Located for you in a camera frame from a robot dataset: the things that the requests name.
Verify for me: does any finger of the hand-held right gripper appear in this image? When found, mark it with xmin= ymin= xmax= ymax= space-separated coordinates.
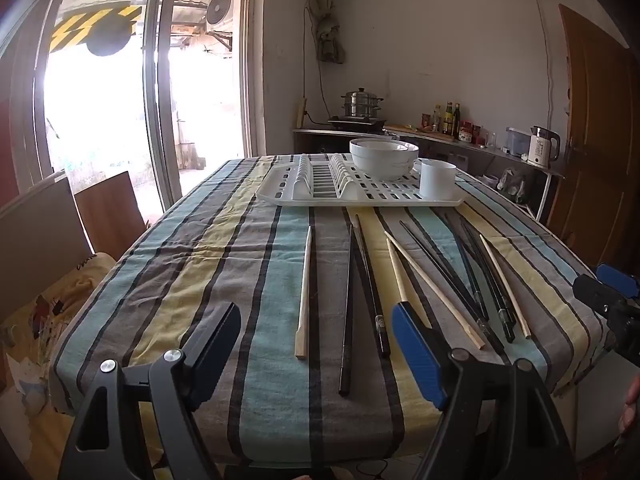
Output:
xmin=572 ymin=274 xmax=633 ymax=322
xmin=596 ymin=262 xmax=640 ymax=301

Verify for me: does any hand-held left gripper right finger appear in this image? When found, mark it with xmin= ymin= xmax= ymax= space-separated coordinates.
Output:
xmin=391 ymin=301 xmax=578 ymax=480

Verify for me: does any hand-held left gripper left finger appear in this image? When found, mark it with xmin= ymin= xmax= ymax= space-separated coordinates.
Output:
xmin=57 ymin=301 xmax=242 ymax=480

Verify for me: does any wooden chopstick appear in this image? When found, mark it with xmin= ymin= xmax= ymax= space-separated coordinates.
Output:
xmin=383 ymin=231 xmax=487 ymax=350
xmin=385 ymin=237 xmax=432 ymax=330
xmin=479 ymin=234 xmax=532 ymax=339
xmin=294 ymin=225 xmax=313 ymax=359

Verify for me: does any white cup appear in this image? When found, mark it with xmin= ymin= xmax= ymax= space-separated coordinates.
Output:
xmin=413 ymin=158 xmax=458 ymax=201

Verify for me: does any person's right hand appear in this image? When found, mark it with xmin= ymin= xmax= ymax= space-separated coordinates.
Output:
xmin=618 ymin=375 xmax=640 ymax=436

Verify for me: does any striped tablecloth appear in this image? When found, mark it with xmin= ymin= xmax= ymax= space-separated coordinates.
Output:
xmin=50 ymin=154 xmax=621 ymax=466

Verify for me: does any brown wooden door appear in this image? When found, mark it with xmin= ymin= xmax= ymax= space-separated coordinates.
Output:
xmin=547 ymin=4 xmax=640 ymax=266

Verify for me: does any white electric kettle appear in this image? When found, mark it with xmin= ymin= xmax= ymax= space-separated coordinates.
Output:
xmin=527 ymin=125 xmax=562 ymax=168

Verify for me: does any white plastic dish rack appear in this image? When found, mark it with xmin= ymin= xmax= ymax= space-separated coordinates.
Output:
xmin=256 ymin=152 xmax=467 ymax=208

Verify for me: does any grey water filter pitcher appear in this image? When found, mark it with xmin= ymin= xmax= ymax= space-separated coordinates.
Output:
xmin=505 ymin=127 xmax=532 ymax=157

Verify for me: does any brown wooden board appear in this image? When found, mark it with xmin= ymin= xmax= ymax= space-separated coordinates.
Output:
xmin=75 ymin=170 xmax=148 ymax=256

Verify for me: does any printed cloth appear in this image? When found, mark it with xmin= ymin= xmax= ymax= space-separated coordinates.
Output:
xmin=0 ymin=252 xmax=118 ymax=480

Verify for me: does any wooden cutting board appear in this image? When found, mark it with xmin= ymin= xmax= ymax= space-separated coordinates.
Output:
xmin=385 ymin=124 xmax=456 ymax=142

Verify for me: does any black induction cooker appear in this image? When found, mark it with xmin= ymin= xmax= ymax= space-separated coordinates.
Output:
xmin=327 ymin=116 xmax=388 ymax=130

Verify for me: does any steel steamer pot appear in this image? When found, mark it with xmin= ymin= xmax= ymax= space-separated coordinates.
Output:
xmin=341 ymin=87 xmax=385 ymax=120

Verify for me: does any sliding glass door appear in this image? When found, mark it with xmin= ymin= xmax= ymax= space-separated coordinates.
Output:
xmin=10 ymin=0 xmax=261 ymax=211

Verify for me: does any outdoor fan unit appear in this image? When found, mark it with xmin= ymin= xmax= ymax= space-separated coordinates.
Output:
xmin=204 ymin=0 xmax=236 ymax=36

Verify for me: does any yellow black striped sign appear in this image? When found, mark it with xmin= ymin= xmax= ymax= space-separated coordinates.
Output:
xmin=49 ymin=6 xmax=143 ymax=56

